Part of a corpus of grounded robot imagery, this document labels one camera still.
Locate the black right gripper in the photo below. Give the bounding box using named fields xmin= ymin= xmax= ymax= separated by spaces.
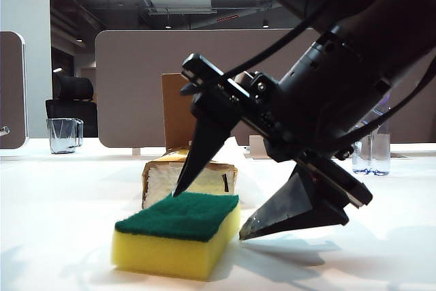
xmin=172 ymin=52 xmax=374 ymax=241

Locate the yellow sponge with green scourer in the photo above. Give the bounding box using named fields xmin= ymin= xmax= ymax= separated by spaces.
xmin=111 ymin=191 xmax=241 ymax=282

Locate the clear Ganten water bottle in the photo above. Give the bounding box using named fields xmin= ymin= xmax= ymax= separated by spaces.
xmin=352 ymin=96 xmax=392 ymax=177

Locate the white tissue sheet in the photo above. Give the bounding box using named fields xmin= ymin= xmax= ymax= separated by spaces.
xmin=217 ymin=136 xmax=270 ymax=209

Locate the gold wrapped tissue pack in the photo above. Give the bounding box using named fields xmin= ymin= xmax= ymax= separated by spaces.
xmin=141 ymin=149 xmax=238 ymax=211

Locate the brown cardboard box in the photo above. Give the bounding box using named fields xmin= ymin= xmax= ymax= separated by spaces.
xmin=161 ymin=72 xmax=205 ymax=151

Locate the wide brown desk partition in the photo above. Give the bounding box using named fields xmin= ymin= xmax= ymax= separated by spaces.
xmin=94 ymin=27 xmax=436 ymax=151

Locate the clear glass mug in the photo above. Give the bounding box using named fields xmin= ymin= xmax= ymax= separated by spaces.
xmin=46 ymin=117 xmax=84 ymax=155

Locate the black office chair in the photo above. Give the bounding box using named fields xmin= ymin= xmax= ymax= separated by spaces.
xmin=45 ymin=72 xmax=99 ymax=138

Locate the narrow brown desk partition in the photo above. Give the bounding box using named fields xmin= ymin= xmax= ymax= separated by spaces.
xmin=0 ymin=31 xmax=29 ymax=151

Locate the beige cable tray flap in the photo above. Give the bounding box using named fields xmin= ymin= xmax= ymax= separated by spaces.
xmin=249 ymin=134 xmax=274 ymax=160

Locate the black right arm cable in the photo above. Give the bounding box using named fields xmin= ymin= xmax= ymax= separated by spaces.
xmin=320 ymin=62 xmax=436 ymax=149
xmin=221 ymin=14 xmax=320 ymax=79

